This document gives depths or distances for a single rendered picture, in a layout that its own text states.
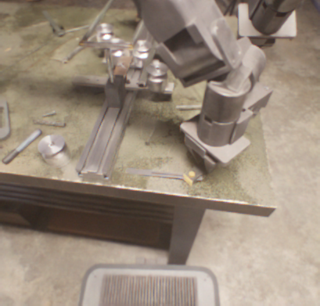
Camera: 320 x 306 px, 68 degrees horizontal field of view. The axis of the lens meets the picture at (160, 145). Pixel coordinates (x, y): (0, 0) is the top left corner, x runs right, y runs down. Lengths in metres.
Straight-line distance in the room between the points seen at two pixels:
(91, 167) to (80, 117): 0.17
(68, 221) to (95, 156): 0.96
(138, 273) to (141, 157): 0.63
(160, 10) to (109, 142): 0.29
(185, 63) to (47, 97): 0.45
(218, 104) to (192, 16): 0.11
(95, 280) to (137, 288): 0.16
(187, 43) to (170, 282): 0.88
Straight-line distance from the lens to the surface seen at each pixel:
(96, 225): 1.36
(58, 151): 0.48
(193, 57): 0.30
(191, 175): 0.45
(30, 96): 0.70
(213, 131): 0.36
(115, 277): 1.04
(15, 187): 1.38
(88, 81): 0.62
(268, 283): 1.39
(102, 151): 0.47
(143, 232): 1.30
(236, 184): 0.48
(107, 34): 0.73
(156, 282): 1.03
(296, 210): 1.59
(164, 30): 0.30
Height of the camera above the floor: 1.28
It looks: 51 degrees down
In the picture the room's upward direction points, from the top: straight up
